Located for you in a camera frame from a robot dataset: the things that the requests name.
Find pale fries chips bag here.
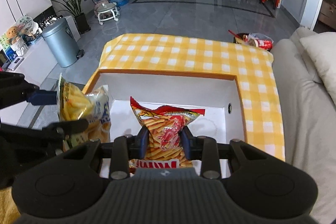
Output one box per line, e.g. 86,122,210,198
56,76,111,151

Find red Mimi shrimp sticks bag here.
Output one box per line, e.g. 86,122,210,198
129,97,206,173

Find white side cabinet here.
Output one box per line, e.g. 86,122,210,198
1,36,57,125

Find orange cardboard box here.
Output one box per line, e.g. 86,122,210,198
82,68,249,180

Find grey metal trash bin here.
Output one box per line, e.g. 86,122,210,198
42,18,84,68

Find yellow checkered tablecloth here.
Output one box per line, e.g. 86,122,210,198
10,34,285,223

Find potted long-leaf plant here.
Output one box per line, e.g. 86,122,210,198
50,0,91,34

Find grey sofa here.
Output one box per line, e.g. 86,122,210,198
271,27,335,223

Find small white stool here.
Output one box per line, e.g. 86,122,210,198
94,0,120,26

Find floor bin with snack wrappers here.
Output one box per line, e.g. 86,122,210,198
228,30,273,51

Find beige cushion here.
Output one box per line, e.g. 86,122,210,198
300,32,336,103

